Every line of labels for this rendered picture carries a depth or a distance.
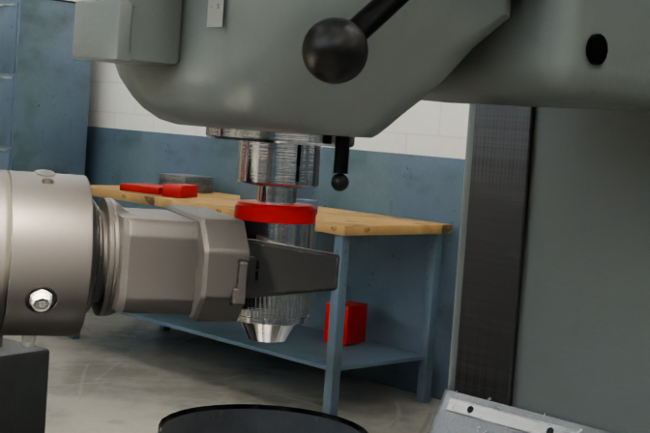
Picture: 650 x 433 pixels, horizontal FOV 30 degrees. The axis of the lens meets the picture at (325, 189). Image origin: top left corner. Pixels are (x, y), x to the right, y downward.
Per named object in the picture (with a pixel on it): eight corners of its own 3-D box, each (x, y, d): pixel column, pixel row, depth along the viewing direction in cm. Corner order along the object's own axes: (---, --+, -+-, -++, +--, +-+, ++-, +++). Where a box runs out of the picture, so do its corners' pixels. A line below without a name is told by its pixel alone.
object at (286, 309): (295, 312, 73) (302, 217, 73) (319, 326, 69) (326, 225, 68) (219, 310, 72) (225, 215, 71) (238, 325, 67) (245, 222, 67)
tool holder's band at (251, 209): (302, 217, 73) (303, 201, 73) (326, 225, 68) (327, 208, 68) (225, 215, 71) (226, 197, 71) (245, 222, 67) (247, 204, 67)
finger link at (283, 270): (332, 299, 69) (226, 295, 67) (336, 243, 69) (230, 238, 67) (341, 303, 67) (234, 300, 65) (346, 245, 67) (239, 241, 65)
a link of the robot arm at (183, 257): (256, 188, 63) (20, 174, 59) (242, 372, 63) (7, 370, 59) (198, 174, 75) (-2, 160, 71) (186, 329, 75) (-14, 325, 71)
